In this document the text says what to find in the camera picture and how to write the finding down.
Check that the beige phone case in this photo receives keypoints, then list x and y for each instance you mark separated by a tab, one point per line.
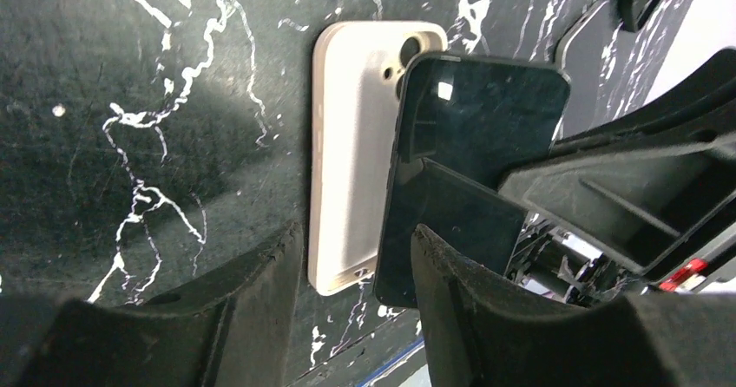
357	73

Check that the black smartphone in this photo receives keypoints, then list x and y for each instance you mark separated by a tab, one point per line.
464	122

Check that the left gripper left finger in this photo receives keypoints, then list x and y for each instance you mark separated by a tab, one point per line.
229	327

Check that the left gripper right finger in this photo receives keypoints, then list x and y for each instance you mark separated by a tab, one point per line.
481	330

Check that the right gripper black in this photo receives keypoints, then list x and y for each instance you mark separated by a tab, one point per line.
654	190

